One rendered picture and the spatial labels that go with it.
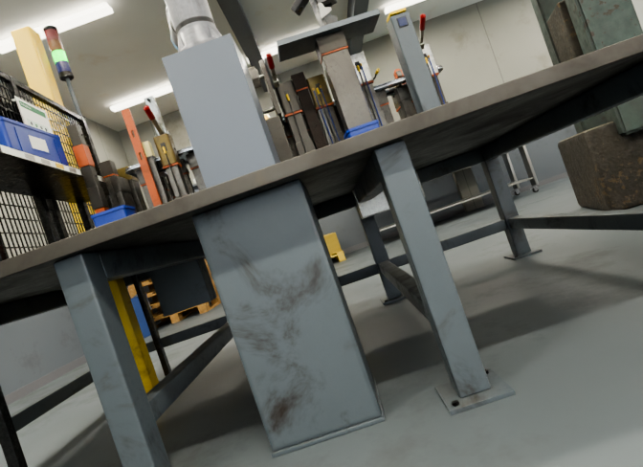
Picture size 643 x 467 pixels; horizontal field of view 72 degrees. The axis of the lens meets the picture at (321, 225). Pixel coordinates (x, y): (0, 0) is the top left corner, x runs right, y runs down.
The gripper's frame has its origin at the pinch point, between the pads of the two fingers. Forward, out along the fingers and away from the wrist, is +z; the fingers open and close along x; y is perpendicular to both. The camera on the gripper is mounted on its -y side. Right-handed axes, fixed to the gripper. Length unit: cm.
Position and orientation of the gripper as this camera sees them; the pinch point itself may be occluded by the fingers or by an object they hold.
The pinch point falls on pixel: (324, 31)
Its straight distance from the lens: 171.4
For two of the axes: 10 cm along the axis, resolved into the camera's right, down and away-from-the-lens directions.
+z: 3.3, 9.4, -0.1
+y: 9.0, -3.2, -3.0
